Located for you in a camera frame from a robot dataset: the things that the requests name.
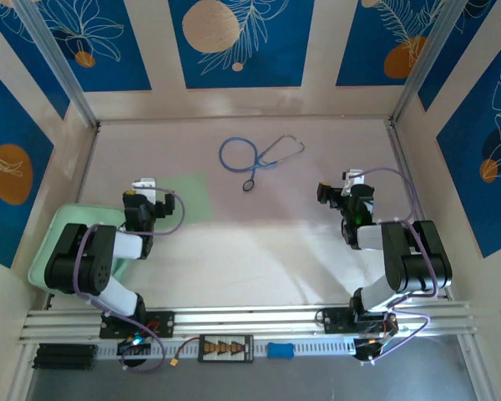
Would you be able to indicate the light green paper sheet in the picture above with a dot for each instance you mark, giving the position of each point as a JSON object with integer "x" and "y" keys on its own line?
{"x": 196, "y": 196}

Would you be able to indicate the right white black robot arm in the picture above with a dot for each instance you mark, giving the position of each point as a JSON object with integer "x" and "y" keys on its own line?
{"x": 371, "y": 238}

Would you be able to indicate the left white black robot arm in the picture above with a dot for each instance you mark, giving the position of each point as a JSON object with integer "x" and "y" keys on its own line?
{"x": 127, "y": 246}

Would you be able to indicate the mint green tray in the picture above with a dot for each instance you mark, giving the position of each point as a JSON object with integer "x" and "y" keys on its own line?
{"x": 73, "y": 215}

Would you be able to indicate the blue stethoscope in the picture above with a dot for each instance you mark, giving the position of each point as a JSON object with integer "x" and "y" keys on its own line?
{"x": 254, "y": 166}

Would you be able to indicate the small black controller board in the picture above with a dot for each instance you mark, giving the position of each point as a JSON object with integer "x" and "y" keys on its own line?
{"x": 125, "y": 348}
{"x": 365, "y": 351}

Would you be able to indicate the black board yellow connectors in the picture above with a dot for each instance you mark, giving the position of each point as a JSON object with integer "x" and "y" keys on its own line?
{"x": 225, "y": 346}

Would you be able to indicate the blue bone-shaped block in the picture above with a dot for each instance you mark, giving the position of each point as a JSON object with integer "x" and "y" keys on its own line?
{"x": 280, "y": 350}

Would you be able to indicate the black ribbed block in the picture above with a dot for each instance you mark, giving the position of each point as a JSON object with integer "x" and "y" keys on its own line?
{"x": 64, "y": 357}

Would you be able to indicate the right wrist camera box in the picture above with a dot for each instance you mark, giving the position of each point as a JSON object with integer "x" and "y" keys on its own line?
{"x": 355, "y": 175}

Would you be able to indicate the aluminium table side rail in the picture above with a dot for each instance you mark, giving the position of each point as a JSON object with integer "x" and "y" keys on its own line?
{"x": 88, "y": 158}
{"x": 404, "y": 158}

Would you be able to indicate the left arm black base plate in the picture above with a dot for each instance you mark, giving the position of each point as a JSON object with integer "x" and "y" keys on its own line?
{"x": 167, "y": 323}

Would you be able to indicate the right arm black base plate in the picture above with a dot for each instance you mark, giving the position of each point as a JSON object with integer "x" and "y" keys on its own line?
{"x": 332, "y": 321}

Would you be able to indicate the aluminium mounting rail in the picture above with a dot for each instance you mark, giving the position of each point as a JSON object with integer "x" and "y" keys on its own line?
{"x": 254, "y": 319}

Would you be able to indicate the aluminium corner post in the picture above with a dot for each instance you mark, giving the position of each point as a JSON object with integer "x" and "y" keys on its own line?
{"x": 54, "y": 54}
{"x": 430, "y": 54}

